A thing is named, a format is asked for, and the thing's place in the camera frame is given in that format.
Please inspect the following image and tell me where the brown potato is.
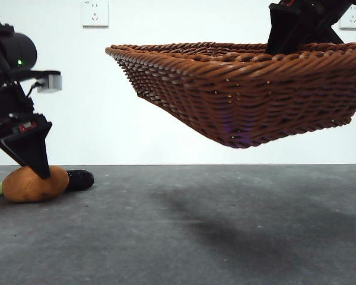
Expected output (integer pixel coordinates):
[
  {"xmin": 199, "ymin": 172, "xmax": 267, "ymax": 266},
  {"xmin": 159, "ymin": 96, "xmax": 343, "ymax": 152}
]
[{"xmin": 2, "ymin": 166, "xmax": 70, "ymax": 204}]

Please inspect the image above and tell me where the purple eggplant with green stem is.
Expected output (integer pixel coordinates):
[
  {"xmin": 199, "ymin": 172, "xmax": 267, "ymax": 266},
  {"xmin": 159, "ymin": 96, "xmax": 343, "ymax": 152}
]
[{"xmin": 0, "ymin": 169, "xmax": 95, "ymax": 197}]

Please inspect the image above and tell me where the brown wicker basket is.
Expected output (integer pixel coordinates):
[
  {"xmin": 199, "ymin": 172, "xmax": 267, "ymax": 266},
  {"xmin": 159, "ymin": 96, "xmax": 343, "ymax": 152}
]
[{"xmin": 105, "ymin": 41, "xmax": 356, "ymax": 149}]

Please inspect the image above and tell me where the white wall power socket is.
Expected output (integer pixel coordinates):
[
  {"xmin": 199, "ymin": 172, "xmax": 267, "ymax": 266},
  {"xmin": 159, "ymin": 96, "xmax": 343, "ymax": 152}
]
[
  {"xmin": 339, "ymin": 4, "xmax": 356, "ymax": 30},
  {"xmin": 82, "ymin": 0, "xmax": 110, "ymax": 29}
]

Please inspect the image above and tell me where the pale grey left wrist camera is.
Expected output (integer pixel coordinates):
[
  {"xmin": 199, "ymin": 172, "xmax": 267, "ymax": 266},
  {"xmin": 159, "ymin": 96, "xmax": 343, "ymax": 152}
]
[{"xmin": 37, "ymin": 74, "xmax": 62, "ymax": 93}]

